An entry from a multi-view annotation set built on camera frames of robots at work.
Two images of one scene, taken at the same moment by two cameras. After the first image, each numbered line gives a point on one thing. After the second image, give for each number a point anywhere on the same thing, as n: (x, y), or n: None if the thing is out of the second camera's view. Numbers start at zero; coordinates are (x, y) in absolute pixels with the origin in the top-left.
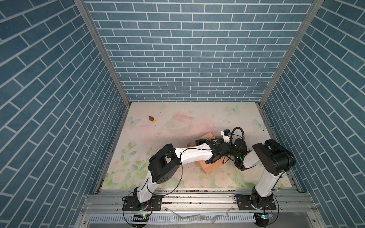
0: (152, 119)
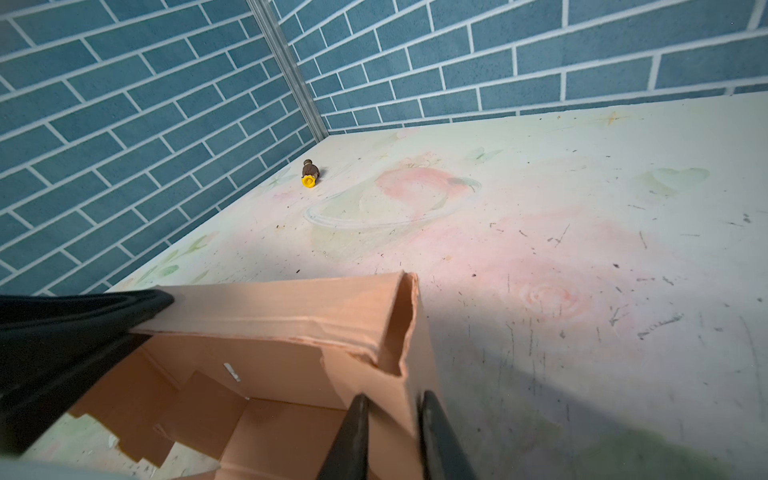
0: (310, 173)
